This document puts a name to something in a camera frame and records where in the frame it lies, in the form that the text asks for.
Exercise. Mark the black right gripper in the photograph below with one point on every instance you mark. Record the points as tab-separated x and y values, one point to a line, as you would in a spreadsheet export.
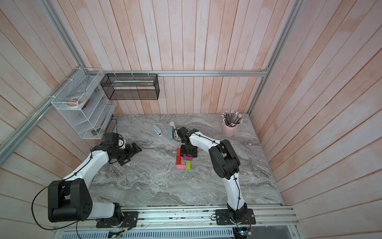
193	154

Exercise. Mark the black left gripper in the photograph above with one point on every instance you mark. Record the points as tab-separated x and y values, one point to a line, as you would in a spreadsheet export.
130	153

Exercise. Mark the magenta building block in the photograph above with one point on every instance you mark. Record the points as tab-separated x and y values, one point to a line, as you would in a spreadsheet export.
187	158

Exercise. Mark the lime green building block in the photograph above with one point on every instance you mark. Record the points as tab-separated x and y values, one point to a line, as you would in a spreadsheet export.
188	165

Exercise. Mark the red building block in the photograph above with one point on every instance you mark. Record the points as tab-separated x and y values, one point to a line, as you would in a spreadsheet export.
178	158

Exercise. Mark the light pink building block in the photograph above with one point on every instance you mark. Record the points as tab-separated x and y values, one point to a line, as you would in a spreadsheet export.
181	167

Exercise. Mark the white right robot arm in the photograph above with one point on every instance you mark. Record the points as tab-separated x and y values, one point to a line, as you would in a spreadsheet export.
225	163

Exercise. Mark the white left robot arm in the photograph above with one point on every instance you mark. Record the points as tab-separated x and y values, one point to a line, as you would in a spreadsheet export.
69	199

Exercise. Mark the beige and grey stapler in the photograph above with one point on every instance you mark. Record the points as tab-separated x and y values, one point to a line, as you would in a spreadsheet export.
173	134

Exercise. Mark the small blue-grey stapler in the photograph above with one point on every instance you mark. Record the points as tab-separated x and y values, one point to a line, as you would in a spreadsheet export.
157	129

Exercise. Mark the pink pencil cup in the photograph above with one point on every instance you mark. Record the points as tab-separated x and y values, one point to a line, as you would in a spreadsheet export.
228	131

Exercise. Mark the bundle of pencils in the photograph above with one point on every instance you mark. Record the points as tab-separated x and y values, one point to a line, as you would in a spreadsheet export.
232	118

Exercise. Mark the black mesh basket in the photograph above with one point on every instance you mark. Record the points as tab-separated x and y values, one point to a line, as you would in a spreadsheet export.
131	86

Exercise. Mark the tape roll on shelf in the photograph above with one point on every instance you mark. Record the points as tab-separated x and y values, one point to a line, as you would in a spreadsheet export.
75	102

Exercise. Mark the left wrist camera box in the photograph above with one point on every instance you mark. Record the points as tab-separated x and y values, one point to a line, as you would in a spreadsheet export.
114	139

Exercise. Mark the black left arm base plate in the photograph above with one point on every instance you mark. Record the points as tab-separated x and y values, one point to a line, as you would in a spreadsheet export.
120	220

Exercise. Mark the white wire shelf rack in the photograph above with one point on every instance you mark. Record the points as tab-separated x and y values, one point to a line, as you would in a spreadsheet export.
90	121

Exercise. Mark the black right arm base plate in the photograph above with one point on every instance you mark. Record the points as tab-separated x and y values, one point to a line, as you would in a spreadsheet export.
228	217

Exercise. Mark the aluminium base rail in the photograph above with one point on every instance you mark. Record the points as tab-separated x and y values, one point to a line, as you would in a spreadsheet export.
181	217

